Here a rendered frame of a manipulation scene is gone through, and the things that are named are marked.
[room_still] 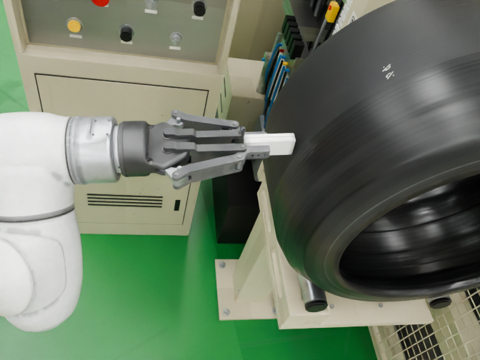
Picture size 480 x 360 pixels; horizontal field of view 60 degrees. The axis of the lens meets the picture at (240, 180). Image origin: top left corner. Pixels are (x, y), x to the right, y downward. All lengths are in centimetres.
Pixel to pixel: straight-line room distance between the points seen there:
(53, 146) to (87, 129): 4
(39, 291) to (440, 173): 50
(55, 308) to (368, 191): 43
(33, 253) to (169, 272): 128
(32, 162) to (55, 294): 17
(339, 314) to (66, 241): 62
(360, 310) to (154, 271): 103
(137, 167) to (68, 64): 73
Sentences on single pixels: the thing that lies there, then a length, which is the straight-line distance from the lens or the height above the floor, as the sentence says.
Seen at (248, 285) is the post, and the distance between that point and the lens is 165.
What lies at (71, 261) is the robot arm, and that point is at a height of 110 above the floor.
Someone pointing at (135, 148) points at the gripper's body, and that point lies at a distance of 54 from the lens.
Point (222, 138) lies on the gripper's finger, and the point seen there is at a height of 123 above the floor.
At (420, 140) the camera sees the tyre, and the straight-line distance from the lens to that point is 51.
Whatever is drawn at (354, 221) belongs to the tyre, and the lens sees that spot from 57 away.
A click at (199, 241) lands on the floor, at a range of 191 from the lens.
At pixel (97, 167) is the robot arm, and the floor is 121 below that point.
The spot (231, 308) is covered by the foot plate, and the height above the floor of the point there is 1.
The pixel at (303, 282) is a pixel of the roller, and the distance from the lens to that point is 86.
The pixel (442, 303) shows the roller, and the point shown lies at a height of 91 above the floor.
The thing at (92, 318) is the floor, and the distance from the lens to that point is 175.
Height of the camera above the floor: 164
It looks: 50 degrees down
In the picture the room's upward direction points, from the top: 19 degrees clockwise
